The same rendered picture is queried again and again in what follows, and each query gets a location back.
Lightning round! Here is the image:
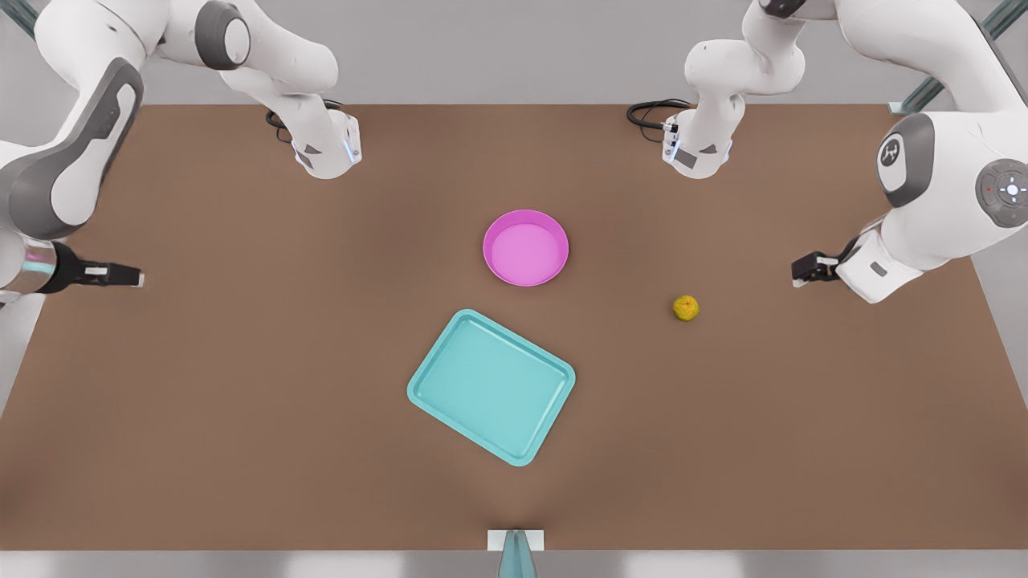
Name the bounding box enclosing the teal rectangular tray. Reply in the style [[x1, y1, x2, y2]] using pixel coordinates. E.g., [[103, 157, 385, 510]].
[[406, 309, 577, 467]]

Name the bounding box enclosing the silver frame post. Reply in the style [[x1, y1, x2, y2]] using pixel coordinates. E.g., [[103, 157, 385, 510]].
[[887, 0, 1028, 115], [0, 0, 39, 41], [487, 529, 545, 578]]

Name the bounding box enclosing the pink round plate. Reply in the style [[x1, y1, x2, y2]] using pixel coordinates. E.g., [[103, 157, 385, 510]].
[[483, 210, 570, 287]]

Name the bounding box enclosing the black cable loop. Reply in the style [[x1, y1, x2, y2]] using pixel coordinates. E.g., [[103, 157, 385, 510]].
[[265, 99, 346, 146], [626, 99, 693, 145]]

